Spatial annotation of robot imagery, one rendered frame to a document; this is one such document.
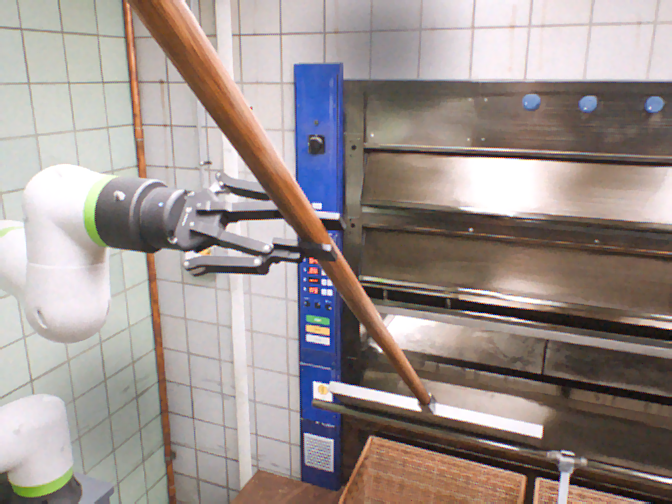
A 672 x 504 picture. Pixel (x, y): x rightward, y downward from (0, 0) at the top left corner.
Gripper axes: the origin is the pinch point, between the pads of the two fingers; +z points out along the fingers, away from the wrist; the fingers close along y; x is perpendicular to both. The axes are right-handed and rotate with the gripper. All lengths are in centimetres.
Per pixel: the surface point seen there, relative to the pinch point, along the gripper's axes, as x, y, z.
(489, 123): -93, -83, 4
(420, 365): -145, -20, -11
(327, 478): -179, 22, -44
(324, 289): -128, -37, -46
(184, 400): -172, 7, -112
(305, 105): -88, -84, -53
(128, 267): -122, -32, -124
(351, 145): -98, -76, -38
